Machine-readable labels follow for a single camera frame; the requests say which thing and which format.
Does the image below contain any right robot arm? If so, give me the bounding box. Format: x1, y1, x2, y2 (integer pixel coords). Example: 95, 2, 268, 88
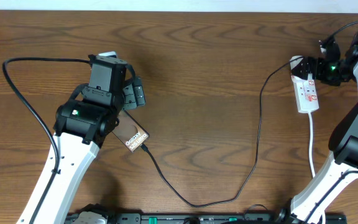
277, 32, 358, 223

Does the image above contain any black USB charging cable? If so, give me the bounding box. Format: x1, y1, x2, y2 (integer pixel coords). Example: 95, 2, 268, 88
140, 55, 304, 208

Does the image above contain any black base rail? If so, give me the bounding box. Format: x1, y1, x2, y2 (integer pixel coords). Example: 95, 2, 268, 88
63, 212, 347, 224

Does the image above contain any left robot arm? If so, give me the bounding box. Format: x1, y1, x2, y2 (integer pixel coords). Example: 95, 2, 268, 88
18, 77, 149, 223

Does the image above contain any white power strip cord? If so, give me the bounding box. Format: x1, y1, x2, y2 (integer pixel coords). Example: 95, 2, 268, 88
307, 112, 327, 224

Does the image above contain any white power strip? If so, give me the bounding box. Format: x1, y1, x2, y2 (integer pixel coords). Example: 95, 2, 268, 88
291, 70, 319, 114

